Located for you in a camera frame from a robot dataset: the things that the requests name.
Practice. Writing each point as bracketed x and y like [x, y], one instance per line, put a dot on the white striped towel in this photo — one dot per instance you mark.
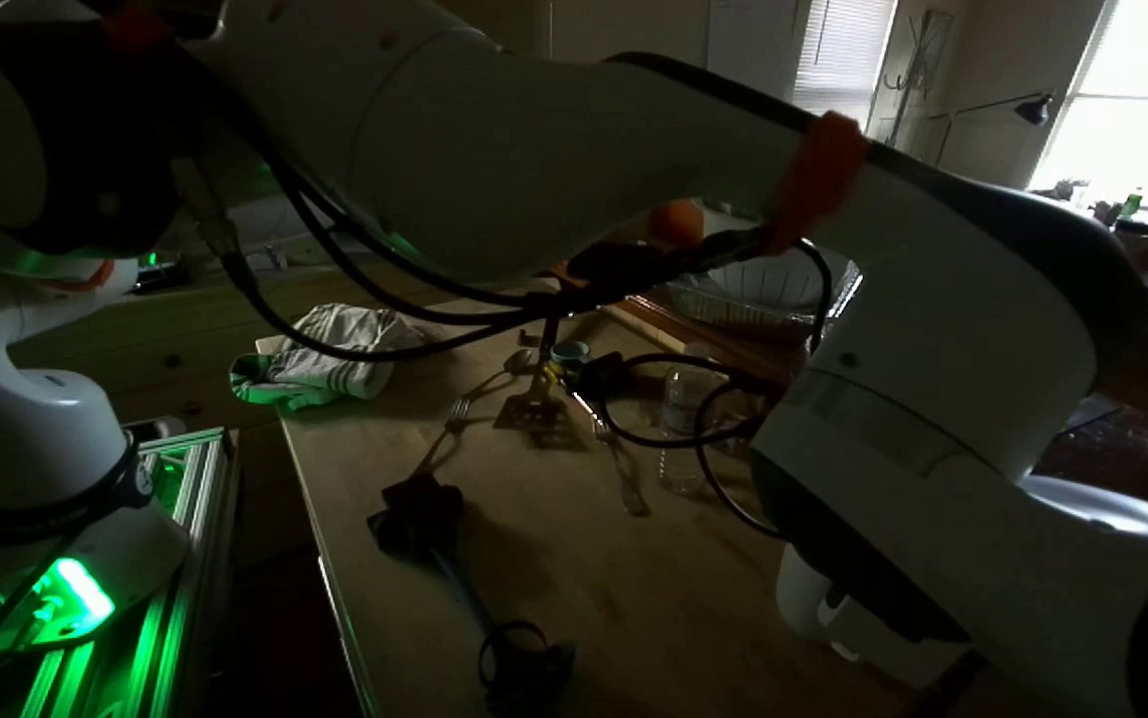
[318, 356]

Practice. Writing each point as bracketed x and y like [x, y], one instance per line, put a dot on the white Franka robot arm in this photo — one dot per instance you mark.
[536, 146]

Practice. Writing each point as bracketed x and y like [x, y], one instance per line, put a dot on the teal measuring cup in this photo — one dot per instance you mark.
[567, 354]

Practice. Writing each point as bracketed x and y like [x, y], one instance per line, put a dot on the small white mug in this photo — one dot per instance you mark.
[807, 614]

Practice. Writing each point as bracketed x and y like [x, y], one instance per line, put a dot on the narrow bright window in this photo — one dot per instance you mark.
[848, 46]

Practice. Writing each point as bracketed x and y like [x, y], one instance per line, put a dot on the black desk lamp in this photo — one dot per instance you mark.
[1036, 108]

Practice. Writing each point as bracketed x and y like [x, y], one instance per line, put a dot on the large bright window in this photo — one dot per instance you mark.
[1145, 92]

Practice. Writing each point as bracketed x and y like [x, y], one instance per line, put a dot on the brown wooden table rail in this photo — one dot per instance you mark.
[646, 325]

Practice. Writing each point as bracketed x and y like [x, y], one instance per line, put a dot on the black clamp mount with rod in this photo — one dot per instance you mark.
[418, 521]

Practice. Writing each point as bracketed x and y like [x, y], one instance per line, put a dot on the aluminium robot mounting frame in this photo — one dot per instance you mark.
[137, 663]

